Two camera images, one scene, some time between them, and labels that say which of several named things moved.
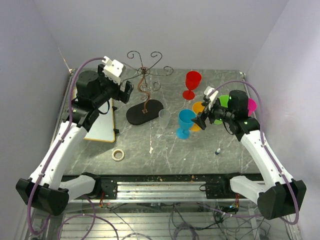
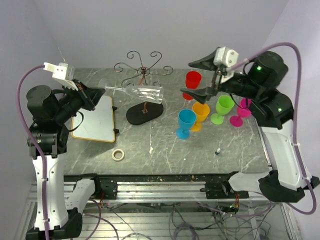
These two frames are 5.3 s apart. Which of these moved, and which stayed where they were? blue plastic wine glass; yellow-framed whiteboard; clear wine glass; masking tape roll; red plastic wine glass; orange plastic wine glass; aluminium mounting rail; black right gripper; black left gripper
Moved: black right gripper; clear wine glass; black left gripper
Stayed: aluminium mounting rail; orange plastic wine glass; yellow-framed whiteboard; blue plastic wine glass; red plastic wine glass; masking tape roll
